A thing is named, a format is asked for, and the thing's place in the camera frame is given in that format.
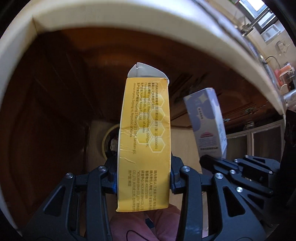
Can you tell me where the lilac carton box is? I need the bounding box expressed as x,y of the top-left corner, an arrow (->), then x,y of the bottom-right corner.
184,88 -> 227,158

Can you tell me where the yellow honeycomb box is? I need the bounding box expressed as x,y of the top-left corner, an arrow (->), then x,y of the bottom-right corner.
116,62 -> 171,212

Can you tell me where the round trash bin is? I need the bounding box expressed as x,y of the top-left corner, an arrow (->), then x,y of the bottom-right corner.
101,124 -> 119,160

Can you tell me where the pink trousers leg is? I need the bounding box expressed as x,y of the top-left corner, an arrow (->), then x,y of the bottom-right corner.
110,204 -> 181,240

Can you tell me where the steel pot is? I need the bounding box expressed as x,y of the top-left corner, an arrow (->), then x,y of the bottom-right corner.
282,89 -> 296,110

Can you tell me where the chrome faucet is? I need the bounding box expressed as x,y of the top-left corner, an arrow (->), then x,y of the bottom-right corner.
240,8 -> 278,36

